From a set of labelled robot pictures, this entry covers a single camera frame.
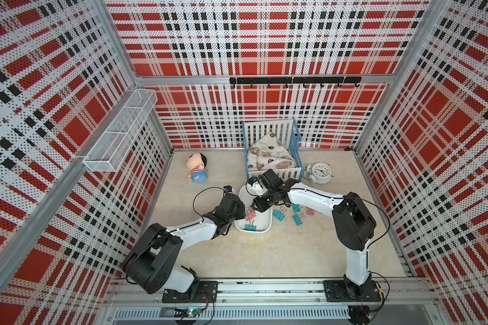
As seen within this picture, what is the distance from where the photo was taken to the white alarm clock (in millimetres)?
1057

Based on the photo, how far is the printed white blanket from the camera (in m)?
1.05

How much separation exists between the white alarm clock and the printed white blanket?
0.30ft
